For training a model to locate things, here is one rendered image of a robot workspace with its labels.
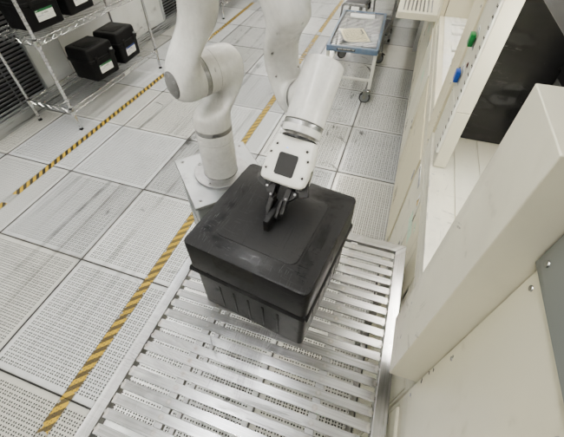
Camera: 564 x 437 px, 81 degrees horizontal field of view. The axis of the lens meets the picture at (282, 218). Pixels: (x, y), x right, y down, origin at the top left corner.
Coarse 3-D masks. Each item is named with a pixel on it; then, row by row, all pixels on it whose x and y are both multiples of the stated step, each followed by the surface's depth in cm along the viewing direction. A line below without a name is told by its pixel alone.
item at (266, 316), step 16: (208, 288) 81; (224, 288) 76; (224, 304) 84; (240, 304) 79; (256, 304) 74; (256, 320) 81; (272, 320) 76; (288, 320) 72; (288, 336) 79; (304, 336) 79
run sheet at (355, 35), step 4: (348, 28) 293; (352, 28) 293; (356, 28) 293; (360, 28) 294; (340, 32) 287; (344, 32) 287; (348, 32) 287; (352, 32) 287; (356, 32) 287; (360, 32) 287; (364, 32) 287; (344, 36) 281; (348, 36) 281; (352, 36) 280; (356, 36) 280; (360, 36) 280; (364, 36) 281; (368, 36) 281; (344, 40) 274; (348, 40) 275; (352, 40) 276; (356, 40) 276; (360, 40) 276; (364, 40) 276; (368, 40) 275
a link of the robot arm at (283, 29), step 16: (272, 0) 57; (288, 0) 57; (304, 0) 58; (272, 16) 59; (288, 16) 58; (304, 16) 59; (272, 32) 62; (288, 32) 61; (272, 48) 66; (288, 48) 68; (272, 64) 70; (288, 64) 71; (272, 80) 72; (288, 80) 72
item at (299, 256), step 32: (256, 192) 77; (320, 192) 78; (224, 224) 71; (256, 224) 71; (288, 224) 71; (320, 224) 71; (192, 256) 71; (224, 256) 66; (256, 256) 66; (288, 256) 66; (320, 256) 66; (256, 288) 67; (288, 288) 61; (320, 288) 71
